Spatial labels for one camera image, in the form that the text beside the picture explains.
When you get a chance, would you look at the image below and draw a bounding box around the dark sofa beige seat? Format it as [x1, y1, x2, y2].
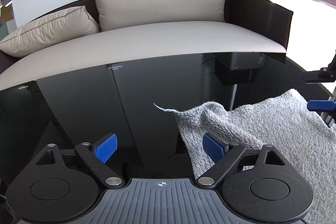
[1, 0, 293, 90]

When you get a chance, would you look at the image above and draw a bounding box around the grey terry towel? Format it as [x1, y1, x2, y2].
[167, 89, 335, 223]

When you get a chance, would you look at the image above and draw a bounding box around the small beige side cushion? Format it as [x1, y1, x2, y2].
[1, 6, 100, 57]

